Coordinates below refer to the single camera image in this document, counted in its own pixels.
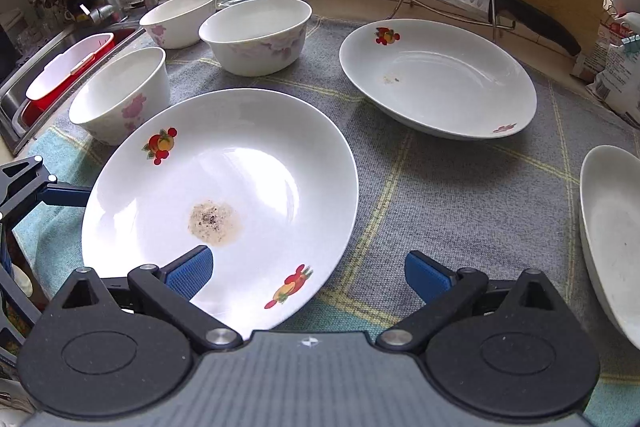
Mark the metal binder clip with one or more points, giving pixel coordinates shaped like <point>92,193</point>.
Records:
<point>609,7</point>

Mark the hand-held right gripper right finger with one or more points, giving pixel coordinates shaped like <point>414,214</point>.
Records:
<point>425,274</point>

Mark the grey plaid mat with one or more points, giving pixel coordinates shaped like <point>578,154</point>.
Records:
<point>450,187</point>

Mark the stainless steel sink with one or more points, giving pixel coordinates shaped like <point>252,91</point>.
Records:
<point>30,52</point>

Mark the small white floral bowl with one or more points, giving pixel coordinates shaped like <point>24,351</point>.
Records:
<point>120,92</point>
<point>180,19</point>

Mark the red basin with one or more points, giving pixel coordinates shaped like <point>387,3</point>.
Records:
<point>45,104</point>

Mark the white plastic bag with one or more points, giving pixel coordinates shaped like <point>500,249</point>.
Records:
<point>617,82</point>

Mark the large white floral bowl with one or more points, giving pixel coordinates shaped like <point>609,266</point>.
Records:
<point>255,37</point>

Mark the white colander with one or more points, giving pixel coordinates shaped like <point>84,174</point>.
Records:
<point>65,67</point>

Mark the white fruit-print plate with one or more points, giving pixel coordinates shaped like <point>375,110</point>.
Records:
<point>225,167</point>
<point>440,72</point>

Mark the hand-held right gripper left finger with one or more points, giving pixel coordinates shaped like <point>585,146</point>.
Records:
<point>192,272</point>

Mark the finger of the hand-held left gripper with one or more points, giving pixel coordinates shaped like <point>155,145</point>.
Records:
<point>20,297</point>
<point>65,197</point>

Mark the teal cloth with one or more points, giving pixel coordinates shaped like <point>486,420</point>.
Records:
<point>55,157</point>

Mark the red and white bag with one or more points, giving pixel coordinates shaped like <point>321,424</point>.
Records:
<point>597,52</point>

